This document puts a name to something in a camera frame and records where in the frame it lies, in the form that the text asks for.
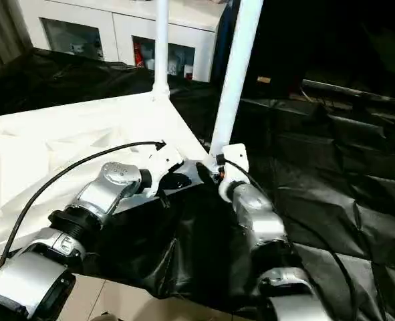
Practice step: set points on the white plastic table top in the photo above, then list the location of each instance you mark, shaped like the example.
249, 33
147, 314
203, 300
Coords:
67, 140

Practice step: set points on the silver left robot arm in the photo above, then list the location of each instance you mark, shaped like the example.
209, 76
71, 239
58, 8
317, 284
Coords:
100, 194

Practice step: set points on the small tan label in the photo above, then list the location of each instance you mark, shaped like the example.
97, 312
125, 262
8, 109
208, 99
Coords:
263, 79

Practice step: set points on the white blue carton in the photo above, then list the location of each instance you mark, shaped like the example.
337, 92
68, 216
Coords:
177, 65

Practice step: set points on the small white jar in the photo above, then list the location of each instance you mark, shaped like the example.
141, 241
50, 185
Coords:
150, 63

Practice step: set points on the black left robot foot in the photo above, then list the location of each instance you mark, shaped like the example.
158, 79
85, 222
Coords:
105, 317

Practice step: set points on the black metal rod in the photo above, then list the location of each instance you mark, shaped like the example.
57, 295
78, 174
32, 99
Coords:
357, 88

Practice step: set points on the white glass-door cabinet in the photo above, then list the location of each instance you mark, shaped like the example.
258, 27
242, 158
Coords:
123, 20

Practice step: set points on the grey curtain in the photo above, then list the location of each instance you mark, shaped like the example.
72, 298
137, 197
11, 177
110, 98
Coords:
3, 30

